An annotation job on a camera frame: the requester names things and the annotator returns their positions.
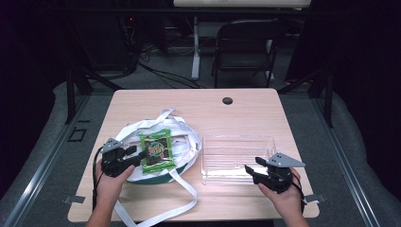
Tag black metal stand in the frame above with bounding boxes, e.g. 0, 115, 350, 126
63, 60, 125, 126
276, 61, 336, 129

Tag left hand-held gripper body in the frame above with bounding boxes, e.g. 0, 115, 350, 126
100, 137, 134, 179

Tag black floor cables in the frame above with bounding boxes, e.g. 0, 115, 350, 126
137, 46, 206, 90

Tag person's left hand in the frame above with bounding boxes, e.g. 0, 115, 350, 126
95, 160, 137, 203

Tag clear plastic tray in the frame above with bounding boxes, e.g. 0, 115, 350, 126
200, 134, 278, 186

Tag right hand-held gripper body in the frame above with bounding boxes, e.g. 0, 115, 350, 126
253, 152, 306, 194

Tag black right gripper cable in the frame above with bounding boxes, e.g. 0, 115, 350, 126
290, 172, 307, 213

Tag white desk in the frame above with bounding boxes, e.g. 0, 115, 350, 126
172, 0, 312, 80

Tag person's right hand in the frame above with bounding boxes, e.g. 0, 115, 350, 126
257, 167, 305, 219

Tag aluminium floor rail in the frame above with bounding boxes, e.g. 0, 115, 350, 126
309, 94, 381, 227
2, 94, 93, 227

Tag white tote bag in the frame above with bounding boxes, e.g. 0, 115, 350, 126
113, 107, 203, 227

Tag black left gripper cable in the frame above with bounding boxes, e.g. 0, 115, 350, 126
91, 146, 106, 212

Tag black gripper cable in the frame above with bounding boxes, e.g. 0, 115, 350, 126
290, 172, 307, 213
91, 146, 106, 212

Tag green snack packet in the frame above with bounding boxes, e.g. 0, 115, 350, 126
138, 128, 177, 175

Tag metal table bracket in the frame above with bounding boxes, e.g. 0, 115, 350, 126
61, 195, 87, 205
304, 193, 328, 204

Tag black folding chair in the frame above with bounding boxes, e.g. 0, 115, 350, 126
211, 18, 288, 90

